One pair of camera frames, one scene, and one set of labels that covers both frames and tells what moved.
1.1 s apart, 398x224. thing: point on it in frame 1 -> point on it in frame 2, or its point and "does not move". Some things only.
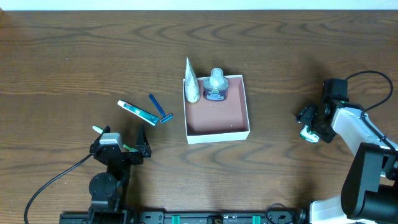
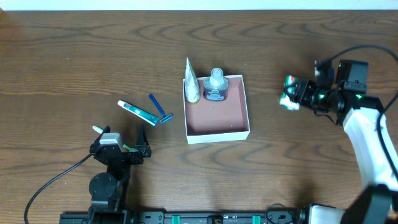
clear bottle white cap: [215, 87] does not move
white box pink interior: [208, 121] does not move
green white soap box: [305, 133] -> [290, 98]
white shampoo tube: [192, 89] does not move
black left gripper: [125, 155] does not move
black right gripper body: [306, 115] -> [302, 94]
